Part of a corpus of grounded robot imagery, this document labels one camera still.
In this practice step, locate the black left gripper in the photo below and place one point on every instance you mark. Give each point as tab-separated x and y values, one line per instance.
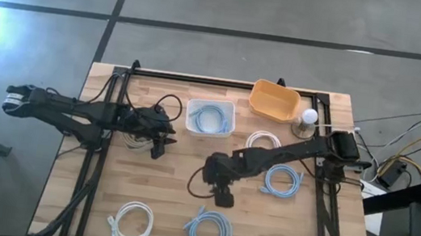
148	124

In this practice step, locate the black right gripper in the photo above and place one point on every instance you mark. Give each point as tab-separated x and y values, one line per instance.
220	170

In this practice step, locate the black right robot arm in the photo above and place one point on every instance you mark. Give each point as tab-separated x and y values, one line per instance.
292	147

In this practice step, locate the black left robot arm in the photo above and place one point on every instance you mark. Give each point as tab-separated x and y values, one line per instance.
73	108

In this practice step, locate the white plastic bin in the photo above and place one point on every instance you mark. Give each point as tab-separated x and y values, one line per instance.
196	102

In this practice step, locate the orange plastic bin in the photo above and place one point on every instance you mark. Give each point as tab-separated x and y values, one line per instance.
273	102

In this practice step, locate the white bulb on brass base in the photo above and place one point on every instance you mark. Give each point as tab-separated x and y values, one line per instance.
309	115

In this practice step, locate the white paper sheet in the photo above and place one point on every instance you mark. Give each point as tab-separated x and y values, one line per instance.
373	196

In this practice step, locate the black stand bar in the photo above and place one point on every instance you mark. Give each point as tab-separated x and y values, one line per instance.
391	199

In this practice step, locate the black power adapter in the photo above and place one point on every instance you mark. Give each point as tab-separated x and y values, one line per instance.
390	174

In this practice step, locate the black aluminium table frame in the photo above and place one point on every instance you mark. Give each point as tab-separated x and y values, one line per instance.
219	82

